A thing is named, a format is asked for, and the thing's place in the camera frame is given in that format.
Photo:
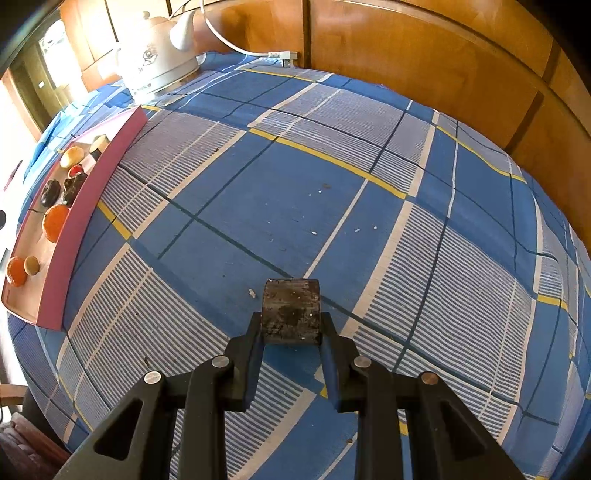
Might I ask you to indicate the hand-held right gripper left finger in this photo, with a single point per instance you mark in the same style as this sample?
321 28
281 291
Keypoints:
249 369

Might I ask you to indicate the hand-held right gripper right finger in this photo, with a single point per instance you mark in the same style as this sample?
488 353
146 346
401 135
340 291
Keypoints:
330 369

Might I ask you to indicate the dark sugarcane piece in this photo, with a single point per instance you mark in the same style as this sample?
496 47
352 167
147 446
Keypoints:
99 145
291 309

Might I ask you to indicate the pink and white tray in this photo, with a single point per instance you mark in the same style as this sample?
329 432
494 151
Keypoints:
78 240

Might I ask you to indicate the small tan longan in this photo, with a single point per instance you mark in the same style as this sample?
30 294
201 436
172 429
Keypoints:
32 266

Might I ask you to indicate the orange tangerine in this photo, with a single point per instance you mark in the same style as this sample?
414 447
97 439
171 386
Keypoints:
16 271
56 222

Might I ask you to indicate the dark purple mangosteen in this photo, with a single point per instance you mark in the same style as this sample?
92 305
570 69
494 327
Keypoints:
51 193
74 187

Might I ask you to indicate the red cherry tomato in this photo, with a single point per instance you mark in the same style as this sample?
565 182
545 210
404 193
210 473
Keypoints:
76 171

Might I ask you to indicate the dark wooden chair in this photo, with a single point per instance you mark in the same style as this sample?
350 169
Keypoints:
23 434

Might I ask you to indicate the white power plug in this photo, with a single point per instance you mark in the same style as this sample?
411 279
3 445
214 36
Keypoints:
287 57

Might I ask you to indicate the white ceramic electric kettle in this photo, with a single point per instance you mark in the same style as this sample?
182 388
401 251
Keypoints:
147 64

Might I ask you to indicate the door with patterned glass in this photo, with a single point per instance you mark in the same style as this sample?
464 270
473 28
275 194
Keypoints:
37 83

